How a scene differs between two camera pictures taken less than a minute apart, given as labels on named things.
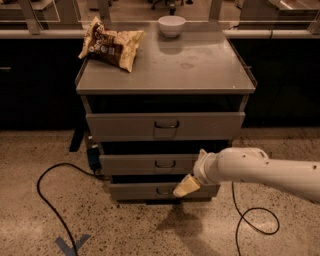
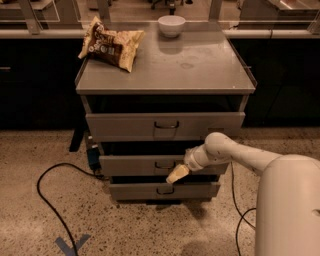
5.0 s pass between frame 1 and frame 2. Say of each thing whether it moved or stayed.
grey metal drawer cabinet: stayed
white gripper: moved
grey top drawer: stayed
